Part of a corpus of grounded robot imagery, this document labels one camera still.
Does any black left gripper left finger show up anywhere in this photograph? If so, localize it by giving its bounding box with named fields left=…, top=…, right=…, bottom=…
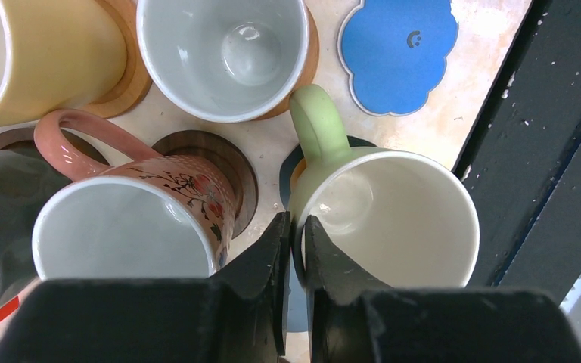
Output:
left=0, top=212, right=291, bottom=362

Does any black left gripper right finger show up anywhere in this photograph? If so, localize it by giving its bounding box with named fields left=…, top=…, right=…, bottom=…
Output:
left=304, top=216, right=581, bottom=362

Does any sage green mug back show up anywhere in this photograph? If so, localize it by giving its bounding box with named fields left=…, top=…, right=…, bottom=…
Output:
left=289, top=84, right=480, bottom=287

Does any brown mug white interior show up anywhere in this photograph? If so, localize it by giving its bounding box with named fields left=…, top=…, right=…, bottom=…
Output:
left=32, top=109, right=238, bottom=281

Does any dark walnut round coaster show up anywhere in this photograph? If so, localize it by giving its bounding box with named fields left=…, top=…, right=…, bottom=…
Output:
left=152, top=130, right=259, bottom=237

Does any orange black smiley coaster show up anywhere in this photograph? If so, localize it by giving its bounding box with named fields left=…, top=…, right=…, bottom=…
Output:
left=278, top=135, right=377, bottom=212

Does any small grey blue mug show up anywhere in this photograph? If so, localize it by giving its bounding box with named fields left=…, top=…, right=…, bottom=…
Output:
left=136, top=1, right=312, bottom=123

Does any light brown round coaster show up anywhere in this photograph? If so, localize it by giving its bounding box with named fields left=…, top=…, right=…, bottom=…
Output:
left=82, top=0, right=152, bottom=118

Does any dark green mug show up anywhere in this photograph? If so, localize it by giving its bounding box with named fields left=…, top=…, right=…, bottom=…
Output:
left=0, top=149, right=70, bottom=308

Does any blue cloud shaped coaster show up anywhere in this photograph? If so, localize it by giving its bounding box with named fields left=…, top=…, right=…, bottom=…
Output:
left=338, top=0, right=458, bottom=116

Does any yellow mug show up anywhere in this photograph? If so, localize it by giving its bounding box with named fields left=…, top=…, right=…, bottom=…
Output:
left=0, top=1, right=127, bottom=127

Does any grey smiley silicone coaster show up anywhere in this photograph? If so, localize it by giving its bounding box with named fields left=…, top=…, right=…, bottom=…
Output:
left=287, top=267, right=309, bottom=333

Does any dark wooden round coaster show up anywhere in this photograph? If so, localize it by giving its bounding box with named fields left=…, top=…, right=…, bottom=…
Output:
left=0, top=126, right=109, bottom=166

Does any orange plastic piece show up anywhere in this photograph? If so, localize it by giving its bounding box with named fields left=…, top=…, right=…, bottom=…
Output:
left=0, top=296, right=20, bottom=322

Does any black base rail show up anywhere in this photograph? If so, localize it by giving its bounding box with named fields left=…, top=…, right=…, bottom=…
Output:
left=454, top=1, right=581, bottom=300

